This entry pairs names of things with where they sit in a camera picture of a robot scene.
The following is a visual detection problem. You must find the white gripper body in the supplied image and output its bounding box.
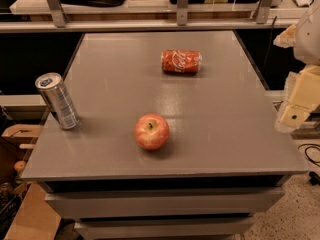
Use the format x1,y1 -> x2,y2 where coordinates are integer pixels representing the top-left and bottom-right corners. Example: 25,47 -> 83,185
289,65 -> 320,113

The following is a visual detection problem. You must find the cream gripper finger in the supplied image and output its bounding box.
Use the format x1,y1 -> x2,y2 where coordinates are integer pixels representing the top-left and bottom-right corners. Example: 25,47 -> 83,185
274,103 -> 310,133
273,24 -> 297,48

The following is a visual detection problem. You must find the red coke can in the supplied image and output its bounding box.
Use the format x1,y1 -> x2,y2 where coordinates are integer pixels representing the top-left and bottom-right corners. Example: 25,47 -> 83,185
161,49 -> 202,74

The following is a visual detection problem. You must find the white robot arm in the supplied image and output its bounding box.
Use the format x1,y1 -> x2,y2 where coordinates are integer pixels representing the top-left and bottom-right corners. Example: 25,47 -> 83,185
273,0 -> 320,133

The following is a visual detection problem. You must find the red apple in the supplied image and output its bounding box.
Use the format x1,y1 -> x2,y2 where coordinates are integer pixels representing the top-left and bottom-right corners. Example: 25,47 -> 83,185
134,114 -> 170,150

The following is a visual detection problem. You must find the silver energy drink can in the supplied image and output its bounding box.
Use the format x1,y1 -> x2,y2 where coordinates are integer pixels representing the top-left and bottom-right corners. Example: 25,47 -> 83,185
35,72 -> 79,130

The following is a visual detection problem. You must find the grey lower drawer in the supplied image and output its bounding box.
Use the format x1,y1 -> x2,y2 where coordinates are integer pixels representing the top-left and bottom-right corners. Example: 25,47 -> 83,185
75,217 -> 253,240

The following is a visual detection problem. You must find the grey drawer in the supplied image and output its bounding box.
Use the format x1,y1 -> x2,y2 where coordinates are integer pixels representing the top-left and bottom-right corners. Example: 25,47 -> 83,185
45,187 -> 284,219
75,217 -> 253,240

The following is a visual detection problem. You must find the grey upper drawer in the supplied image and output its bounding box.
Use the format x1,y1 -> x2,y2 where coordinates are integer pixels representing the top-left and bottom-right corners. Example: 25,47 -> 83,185
45,187 -> 284,219

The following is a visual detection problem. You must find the brown cardboard box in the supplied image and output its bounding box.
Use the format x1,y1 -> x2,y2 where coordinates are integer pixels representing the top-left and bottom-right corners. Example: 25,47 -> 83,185
4,183 -> 61,240

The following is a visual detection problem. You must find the grey metal bracket right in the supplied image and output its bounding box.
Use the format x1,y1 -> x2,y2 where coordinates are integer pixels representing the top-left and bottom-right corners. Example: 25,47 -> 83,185
253,0 -> 273,24

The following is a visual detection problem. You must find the grey metal bracket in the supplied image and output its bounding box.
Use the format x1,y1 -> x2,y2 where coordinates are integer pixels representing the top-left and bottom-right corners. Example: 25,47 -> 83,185
176,0 -> 188,26
253,0 -> 273,24
46,0 -> 66,28

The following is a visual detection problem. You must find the black cable on floor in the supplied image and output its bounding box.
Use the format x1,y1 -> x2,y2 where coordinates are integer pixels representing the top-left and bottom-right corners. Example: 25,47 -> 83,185
297,143 -> 320,186

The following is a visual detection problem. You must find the grey metal bracket middle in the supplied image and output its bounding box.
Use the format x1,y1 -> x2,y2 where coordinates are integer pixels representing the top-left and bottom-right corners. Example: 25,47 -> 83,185
176,0 -> 188,26

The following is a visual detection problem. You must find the grey metal bracket left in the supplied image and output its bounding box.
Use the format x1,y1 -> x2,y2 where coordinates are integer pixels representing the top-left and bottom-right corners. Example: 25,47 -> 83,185
46,0 -> 66,28

